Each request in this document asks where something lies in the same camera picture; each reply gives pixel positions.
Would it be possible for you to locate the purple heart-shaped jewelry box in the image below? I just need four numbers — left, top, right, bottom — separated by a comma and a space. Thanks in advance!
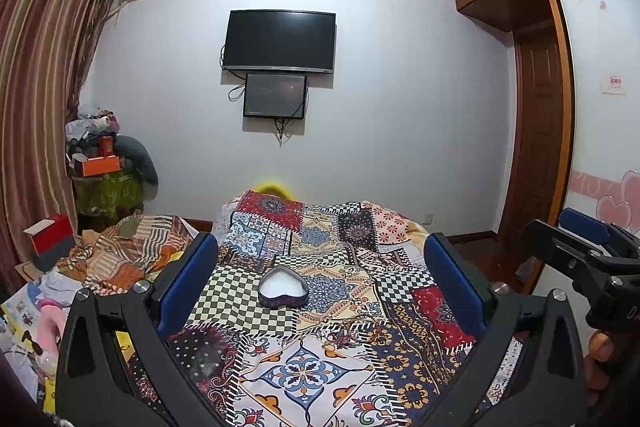
257, 265, 309, 309

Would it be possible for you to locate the large black wall television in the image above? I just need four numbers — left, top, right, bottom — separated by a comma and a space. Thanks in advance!
222, 10, 336, 74

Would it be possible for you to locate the green patterned storage box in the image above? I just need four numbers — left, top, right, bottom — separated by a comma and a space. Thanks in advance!
73, 171, 143, 219

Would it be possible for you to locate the patchwork patterned bedspread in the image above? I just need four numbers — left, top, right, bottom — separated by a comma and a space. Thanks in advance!
168, 191, 475, 426

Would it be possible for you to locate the right hand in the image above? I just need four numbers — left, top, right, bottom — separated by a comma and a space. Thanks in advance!
584, 331, 616, 407

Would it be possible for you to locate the red gift box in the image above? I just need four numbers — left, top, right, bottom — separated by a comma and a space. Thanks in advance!
24, 213, 73, 256

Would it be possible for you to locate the small black wall monitor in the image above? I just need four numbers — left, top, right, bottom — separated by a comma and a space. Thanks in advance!
243, 72, 307, 120

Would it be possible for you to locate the orange shoe box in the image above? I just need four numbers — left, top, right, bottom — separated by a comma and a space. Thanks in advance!
79, 156, 120, 176

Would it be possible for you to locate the striped brown curtain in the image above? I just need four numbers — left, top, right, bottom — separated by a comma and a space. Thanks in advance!
1, 0, 114, 295

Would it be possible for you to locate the pink plush toy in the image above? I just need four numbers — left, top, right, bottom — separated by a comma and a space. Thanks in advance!
32, 298, 67, 378

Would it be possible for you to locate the striped orange brown blanket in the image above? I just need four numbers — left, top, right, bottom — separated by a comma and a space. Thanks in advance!
56, 213, 198, 296

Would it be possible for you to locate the brown wooden door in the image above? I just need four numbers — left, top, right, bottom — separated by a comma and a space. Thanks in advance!
499, 25, 563, 244

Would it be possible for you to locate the yellow round object behind bed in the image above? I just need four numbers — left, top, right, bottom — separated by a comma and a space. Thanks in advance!
253, 181, 295, 200

